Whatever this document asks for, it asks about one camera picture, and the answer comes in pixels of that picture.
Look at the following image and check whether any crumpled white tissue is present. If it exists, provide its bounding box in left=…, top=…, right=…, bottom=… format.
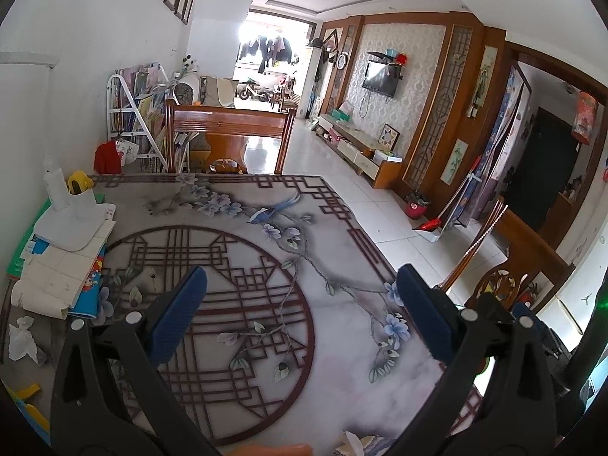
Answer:
left=8, top=316, right=38, bottom=363

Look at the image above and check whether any blue cartoon book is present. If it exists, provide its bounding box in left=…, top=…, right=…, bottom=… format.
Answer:
left=68, top=247, right=105, bottom=319

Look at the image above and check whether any wooden chair near bin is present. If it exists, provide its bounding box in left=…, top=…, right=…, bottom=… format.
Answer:
left=438, top=196, right=575, bottom=312

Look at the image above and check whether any red dustpan with broom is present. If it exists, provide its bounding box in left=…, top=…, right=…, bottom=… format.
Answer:
left=414, top=155, right=481, bottom=243

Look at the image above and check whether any floral printed tablecloth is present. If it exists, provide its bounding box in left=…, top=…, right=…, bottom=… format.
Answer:
left=1, top=175, right=446, bottom=455

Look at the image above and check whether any yellow tape roll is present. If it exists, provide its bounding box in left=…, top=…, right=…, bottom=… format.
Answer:
left=67, top=170, right=95, bottom=195

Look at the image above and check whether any red bag on floor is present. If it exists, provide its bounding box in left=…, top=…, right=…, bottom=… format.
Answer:
left=94, top=140, right=123, bottom=175

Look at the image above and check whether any wooden tv cabinet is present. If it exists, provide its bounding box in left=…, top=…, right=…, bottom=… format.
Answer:
left=310, top=114, right=402, bottom=190

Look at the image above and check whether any colourful framed picture on cabinet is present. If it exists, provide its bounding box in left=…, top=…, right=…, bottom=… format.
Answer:
left=377, top=123, right=400, bottom=152

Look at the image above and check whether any wooden chair far side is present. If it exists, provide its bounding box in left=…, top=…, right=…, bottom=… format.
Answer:
left=165, top=99, right=296, bottom=175

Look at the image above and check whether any white magazine rack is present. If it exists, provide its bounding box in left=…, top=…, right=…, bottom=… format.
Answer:
left=105, top=62, right=177, bottom=173

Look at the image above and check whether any wall mounted television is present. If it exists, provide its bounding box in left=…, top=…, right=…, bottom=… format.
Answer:
left=362, top=61, right=402, bottom=98

